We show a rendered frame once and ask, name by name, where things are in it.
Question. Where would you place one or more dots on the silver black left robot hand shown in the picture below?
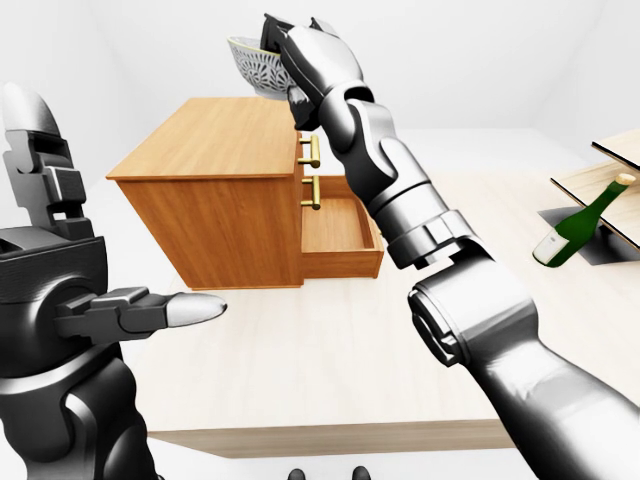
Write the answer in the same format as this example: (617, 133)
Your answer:
(45, 310)

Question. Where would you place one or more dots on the patterned black white bowl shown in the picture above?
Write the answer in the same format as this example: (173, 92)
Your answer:
(260, 70)

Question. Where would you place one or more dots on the small dark rounded shape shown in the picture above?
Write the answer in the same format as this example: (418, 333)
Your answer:
(361, 473)
(297, 474)

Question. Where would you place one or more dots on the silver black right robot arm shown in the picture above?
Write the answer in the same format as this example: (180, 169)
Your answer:
(525, 375)

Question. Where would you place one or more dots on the green wine bottle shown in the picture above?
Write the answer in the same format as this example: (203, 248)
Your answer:
(575, 225)

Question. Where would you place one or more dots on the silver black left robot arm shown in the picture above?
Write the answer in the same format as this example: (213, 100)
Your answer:
(100, 425)

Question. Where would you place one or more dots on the closed wooden drawer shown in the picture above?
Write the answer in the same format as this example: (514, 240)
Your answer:
(298, 150)
(301, 186)

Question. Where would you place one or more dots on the wooden cabinet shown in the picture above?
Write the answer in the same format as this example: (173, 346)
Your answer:
(210, 200)

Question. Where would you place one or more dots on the open wooden drawer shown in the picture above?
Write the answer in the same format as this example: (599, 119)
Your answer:
(335, 225)

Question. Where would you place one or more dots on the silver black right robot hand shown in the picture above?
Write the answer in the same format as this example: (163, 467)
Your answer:
(320, 55)

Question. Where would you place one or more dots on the pale wooden wine rack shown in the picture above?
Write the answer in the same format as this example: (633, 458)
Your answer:
(615, 210)

